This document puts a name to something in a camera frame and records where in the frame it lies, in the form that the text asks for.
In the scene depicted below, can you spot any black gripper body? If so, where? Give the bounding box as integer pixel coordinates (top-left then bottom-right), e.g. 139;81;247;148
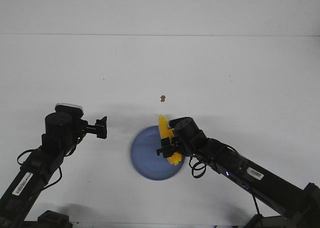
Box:
159;137;183;158
79;119;100;141

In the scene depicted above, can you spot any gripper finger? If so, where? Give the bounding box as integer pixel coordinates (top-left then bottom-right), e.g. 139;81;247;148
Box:
96;127;107;139
156;146;175;156
95;116;108;129
161;137;175;147

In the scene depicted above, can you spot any small brown table mark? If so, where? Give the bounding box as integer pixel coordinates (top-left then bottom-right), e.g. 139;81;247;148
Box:
160;95;167;103

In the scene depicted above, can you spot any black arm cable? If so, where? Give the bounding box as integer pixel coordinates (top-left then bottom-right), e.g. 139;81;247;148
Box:
187;142;263;216
16;135;83;196

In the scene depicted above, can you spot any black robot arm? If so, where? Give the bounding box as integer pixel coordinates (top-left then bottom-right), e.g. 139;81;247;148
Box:
0;111;107;228
156;115;320;228

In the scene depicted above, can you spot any blue round plate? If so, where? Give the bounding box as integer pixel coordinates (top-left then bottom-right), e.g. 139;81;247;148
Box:
130;125;185;181

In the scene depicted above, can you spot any yellow corn cob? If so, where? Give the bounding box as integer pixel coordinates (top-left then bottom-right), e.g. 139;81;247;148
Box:
158;114;182;166

